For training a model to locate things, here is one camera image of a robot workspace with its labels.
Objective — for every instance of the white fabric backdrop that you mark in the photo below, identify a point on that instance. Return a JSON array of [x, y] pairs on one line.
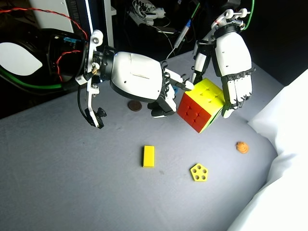
[[288, 144]]

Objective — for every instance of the grey table cloth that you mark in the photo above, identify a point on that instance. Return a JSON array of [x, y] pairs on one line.
[[72, 180]]

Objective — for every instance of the white upright post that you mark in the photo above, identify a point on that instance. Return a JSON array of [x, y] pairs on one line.
[[109, 24]]

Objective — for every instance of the spare white robot hand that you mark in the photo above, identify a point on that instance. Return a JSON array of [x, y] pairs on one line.
[[149, 14]]

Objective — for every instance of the blue block with two holes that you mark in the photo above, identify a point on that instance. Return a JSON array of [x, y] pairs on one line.
[[175, 90]]

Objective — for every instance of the Rubik's cube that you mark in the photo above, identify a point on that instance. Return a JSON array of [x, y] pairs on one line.
[[195, 113]]

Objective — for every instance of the orange swirl toy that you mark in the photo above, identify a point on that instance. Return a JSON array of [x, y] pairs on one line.
[[242, 148]]

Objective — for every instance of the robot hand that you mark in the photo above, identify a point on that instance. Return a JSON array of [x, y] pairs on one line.
[[137, 74], [233, 55]]

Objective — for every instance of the black upright column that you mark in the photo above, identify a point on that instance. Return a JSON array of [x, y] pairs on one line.
[[79, 14]]

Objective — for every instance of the yellow rectangular block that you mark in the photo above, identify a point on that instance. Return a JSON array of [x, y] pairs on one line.
[[148, 156]]

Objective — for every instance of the yellow pentagon block with holes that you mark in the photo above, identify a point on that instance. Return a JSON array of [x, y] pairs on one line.
[[199, 172]]

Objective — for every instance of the white cabinet panel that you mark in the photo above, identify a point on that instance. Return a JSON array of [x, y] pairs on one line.
[[53, 16]]

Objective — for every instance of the chocolate sandwich cookie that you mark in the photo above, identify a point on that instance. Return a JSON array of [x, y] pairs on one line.
[[134, 106]]

